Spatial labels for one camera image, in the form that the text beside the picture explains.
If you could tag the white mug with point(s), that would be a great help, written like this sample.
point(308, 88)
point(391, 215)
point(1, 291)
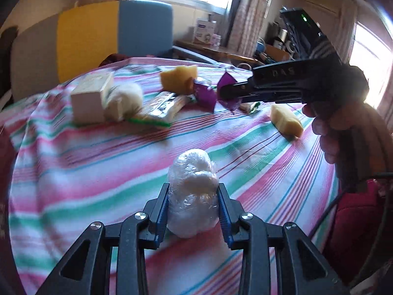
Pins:
point(244, 66)

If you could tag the purple foil wrapper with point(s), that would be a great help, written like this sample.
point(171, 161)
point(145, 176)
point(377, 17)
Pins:
point(205, 93)

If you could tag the silver appliance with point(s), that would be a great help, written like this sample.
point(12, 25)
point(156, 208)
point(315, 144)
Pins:
point(281, 37)

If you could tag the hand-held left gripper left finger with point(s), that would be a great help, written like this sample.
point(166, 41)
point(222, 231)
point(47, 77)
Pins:
point(161, 215)

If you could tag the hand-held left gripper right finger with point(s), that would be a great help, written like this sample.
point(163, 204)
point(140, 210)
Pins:
point(225, 218)

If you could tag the plastic-wrapped white ball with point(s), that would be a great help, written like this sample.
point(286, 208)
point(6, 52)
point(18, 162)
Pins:
point(192, 190)

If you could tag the clear plastic packet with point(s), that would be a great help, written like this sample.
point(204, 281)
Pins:
point(162, 106)

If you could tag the red cloth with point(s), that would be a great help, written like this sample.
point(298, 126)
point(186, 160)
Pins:
point(353, 230)

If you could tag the white and blue carton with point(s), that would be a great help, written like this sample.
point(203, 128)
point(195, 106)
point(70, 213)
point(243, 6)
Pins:
point(204, 32)

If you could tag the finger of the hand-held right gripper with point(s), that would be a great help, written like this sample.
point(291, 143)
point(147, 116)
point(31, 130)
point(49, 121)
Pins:
point(238, 89)
point(270, 99)

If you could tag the patterned curtain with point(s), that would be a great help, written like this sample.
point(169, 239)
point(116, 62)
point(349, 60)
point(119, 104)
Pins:
point(248, 21)

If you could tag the white sock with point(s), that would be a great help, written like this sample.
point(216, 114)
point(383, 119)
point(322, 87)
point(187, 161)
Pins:
point(126, 98)

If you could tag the striped cloth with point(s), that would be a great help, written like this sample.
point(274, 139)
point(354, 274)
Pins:
point(92, 166)

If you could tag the green stick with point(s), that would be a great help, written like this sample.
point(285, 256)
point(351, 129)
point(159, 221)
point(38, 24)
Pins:
point(150, 122)

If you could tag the grey yellow blue chair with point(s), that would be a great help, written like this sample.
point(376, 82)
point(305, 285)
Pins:
point(89, 37)

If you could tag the maroon cloth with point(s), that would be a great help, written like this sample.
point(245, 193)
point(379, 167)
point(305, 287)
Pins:
point(113, 59)

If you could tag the green white candy wrapper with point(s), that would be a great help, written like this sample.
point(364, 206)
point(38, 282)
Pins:
point(252, 108)

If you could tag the wooden desk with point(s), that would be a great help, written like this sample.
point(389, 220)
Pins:
point(227, 53)

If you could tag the white box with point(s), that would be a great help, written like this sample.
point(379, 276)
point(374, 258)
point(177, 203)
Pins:
point(87, 104)

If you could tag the person's right hand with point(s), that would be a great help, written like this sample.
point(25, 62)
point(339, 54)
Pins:
point(328, 135)

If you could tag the blue round container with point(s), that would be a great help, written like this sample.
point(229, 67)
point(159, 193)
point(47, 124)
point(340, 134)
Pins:
point(260, 46)

